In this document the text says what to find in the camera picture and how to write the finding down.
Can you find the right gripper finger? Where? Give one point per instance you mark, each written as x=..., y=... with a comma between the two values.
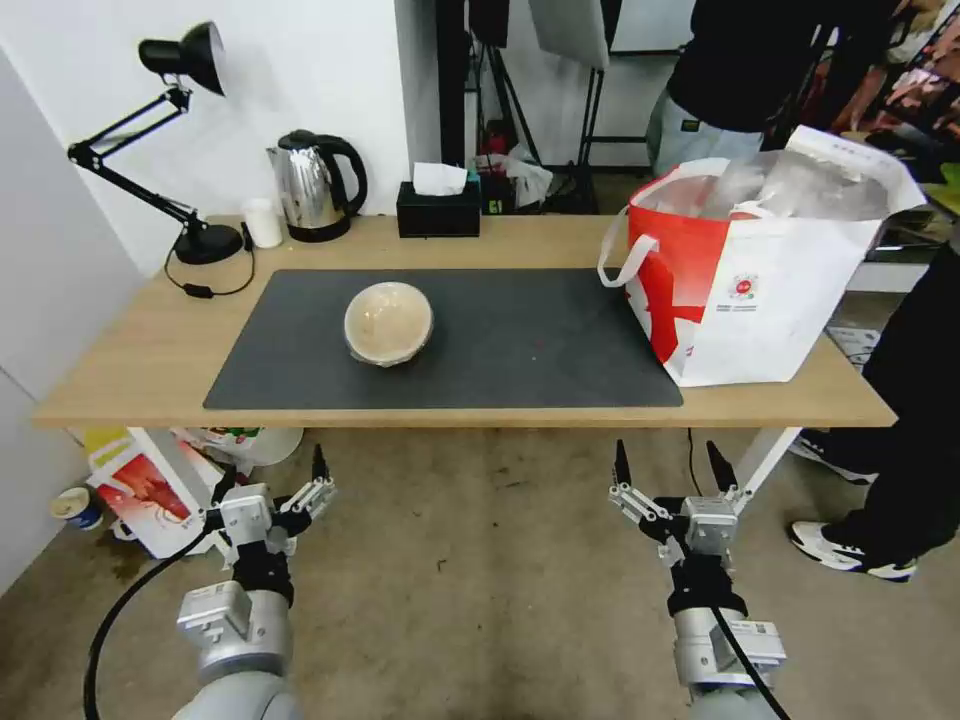
x=722, y=472
x=645, y=510

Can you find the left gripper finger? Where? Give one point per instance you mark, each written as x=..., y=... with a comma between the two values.
x=315, y=496
x=217, y=506

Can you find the red and white takeout bag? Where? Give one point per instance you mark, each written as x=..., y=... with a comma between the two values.
x=757, y=300

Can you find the clear plastic bag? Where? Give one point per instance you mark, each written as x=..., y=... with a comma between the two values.
x=795, y=187

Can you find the white plastic bag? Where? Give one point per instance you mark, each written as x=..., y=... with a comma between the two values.
x=525, y=176

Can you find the white bin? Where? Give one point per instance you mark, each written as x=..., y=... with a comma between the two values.
x=262, y=442

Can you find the red and white cardboard box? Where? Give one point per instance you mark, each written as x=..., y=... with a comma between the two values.
x=142, y=487

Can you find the paper cup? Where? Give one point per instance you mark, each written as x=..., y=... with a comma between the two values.
x=75, y=508

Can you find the wooden table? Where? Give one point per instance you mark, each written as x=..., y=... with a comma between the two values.
x=150, y=360

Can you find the plastic-wrapped beige bowl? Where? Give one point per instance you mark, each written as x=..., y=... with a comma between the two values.
x=388, y=322

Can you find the person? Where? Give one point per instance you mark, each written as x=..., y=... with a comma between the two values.
x=907, y=390
x=750, y=67

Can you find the dark grey desk mat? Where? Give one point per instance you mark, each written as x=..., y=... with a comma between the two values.
x=450, y=345

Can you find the small white cup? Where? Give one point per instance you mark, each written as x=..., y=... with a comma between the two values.
x=262, y=223

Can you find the black tissue box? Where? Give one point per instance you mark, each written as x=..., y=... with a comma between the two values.
x=439, y=214

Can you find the steel electric kettle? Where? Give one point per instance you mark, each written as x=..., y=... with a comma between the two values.
x=311, y=184

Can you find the white tissue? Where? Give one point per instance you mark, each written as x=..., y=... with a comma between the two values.
x=439, y=178

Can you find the small black box with digits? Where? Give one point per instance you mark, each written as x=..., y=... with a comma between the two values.
x=496, y=196

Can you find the black desk lamp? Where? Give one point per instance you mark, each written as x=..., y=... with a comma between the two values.
x=180, y=150

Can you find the black light stand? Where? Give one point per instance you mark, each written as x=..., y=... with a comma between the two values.
x=510, y=97

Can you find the white softbox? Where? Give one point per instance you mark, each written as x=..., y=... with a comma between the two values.
x=574, y=26

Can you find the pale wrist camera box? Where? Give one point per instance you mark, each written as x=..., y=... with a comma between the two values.
x=247, y=514
x=709, y=525

